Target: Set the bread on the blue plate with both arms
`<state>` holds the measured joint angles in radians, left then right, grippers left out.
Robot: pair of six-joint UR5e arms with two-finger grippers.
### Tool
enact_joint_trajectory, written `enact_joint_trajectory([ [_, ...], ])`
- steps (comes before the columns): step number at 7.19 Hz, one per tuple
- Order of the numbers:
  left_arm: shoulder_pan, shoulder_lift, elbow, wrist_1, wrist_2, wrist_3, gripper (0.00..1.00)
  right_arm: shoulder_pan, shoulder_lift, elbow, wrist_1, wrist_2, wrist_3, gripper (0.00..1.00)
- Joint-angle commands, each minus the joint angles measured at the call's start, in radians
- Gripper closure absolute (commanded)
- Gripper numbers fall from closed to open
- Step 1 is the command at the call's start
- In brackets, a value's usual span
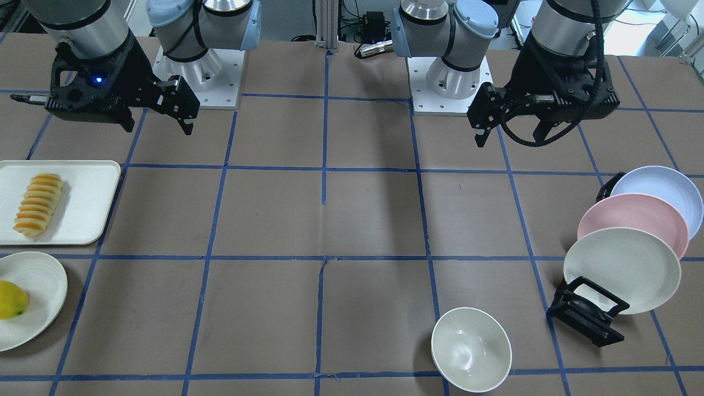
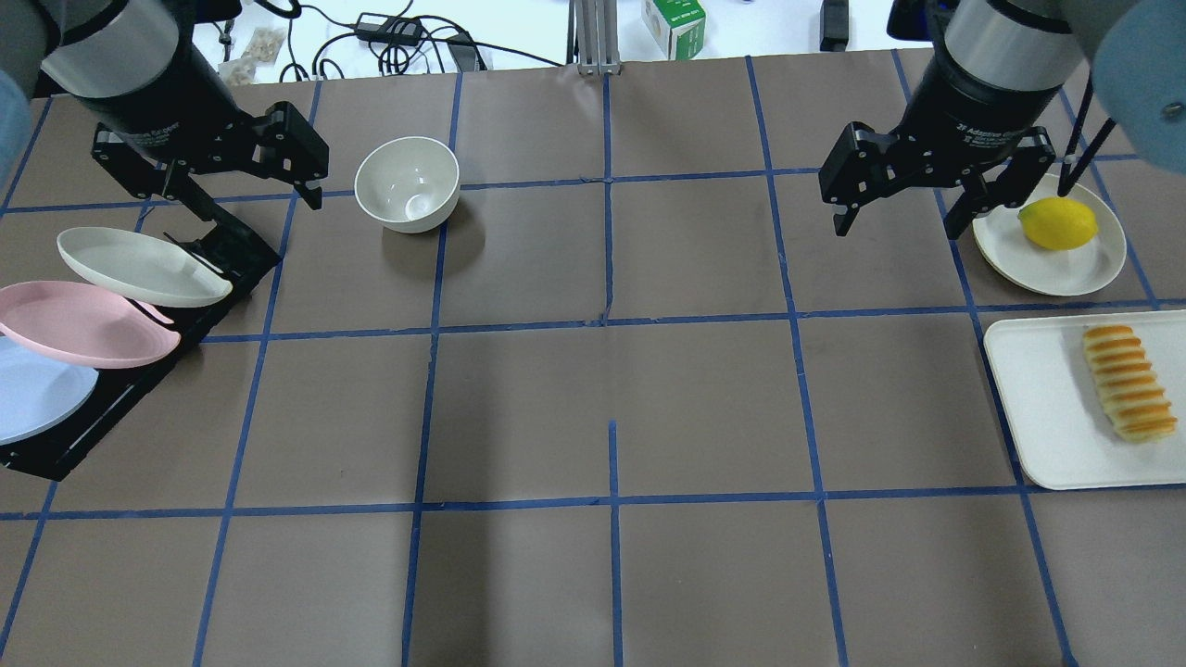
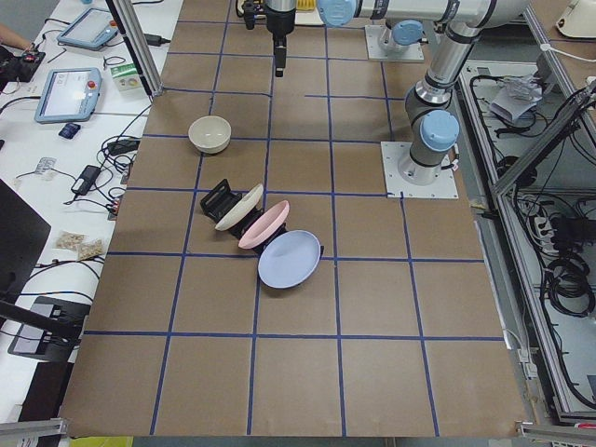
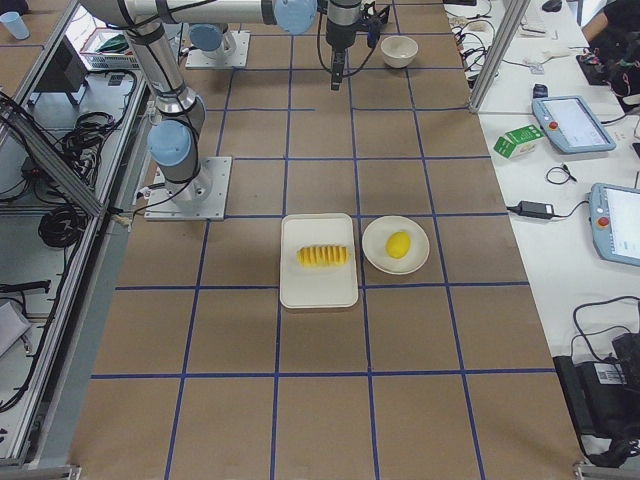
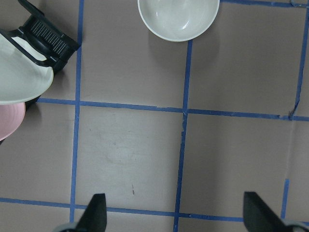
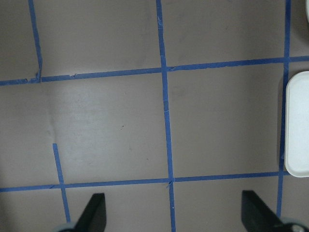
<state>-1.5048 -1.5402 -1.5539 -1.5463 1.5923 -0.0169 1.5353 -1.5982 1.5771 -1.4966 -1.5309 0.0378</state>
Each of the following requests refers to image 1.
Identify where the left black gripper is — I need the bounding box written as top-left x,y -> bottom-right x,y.
467,37 -> 620,148

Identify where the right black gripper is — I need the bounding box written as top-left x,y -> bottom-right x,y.
10,33 -> 200,136

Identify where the ridged yellow bread loaf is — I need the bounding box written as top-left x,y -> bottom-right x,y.
13,173 -> 64,238

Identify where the light blue plate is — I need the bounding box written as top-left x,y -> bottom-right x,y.
607,166 -> 703,240

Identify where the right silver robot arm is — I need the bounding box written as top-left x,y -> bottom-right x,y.
10,1 -> 262,135

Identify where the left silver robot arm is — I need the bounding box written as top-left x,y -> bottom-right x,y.
390,1 -> 624,147

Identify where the pink plate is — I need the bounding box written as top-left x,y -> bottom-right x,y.
576,193 -> 690,259

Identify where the cream white plate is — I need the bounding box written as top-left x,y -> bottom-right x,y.
563,227 -> 681,314

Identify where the white plate with lemon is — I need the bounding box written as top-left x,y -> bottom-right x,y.
1,251 -> 68,351

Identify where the black plate rack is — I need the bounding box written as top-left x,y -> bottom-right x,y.
546,172 -> 631,348

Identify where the white rectangular tray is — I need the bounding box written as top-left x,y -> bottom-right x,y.
1,160 -> 121,246

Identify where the silver cylindrical connector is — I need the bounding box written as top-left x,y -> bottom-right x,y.
354,40 -> 394,59

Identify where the black power adapter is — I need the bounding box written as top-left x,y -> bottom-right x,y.
360,11 -> 387,43

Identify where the white ceramic bowl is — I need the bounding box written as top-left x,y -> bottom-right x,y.
431,307 -> 513,393

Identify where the yellow lemon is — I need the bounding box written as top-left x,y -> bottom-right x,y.
1,280 -> 29,320

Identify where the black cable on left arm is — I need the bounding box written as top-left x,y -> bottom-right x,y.
498,0 -> 606,148

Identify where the aluminium frame post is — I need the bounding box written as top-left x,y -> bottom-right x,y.
312,0 -> 341,52

